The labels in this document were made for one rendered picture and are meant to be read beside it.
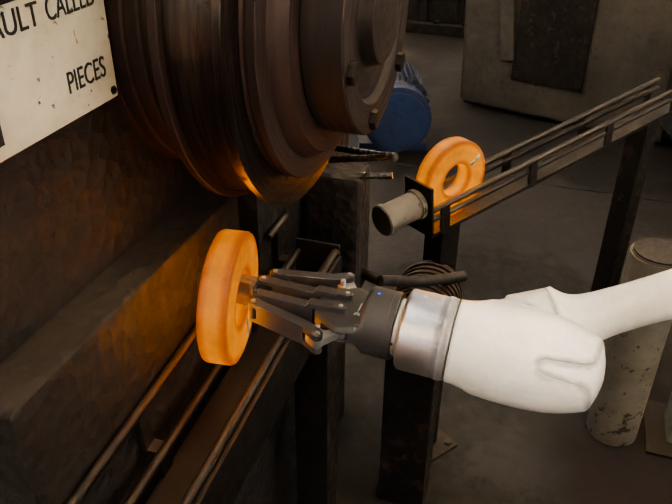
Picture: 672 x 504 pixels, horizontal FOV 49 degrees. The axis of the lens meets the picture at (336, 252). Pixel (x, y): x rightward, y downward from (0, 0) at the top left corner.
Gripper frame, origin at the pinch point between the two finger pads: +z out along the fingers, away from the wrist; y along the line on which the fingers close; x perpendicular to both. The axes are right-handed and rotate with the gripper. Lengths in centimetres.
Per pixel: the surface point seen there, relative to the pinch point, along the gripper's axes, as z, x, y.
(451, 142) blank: -15, -6, 64
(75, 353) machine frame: 7.0, 2.2, -18.5
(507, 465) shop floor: -39, -83, 64
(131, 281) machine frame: 8.3, 2.4, -6.4
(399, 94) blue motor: 28, -56, 218
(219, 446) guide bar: -3.5, -14.6, -10.4
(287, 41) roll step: -5.3, 27.8, 3.7
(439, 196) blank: -15, -15, 61
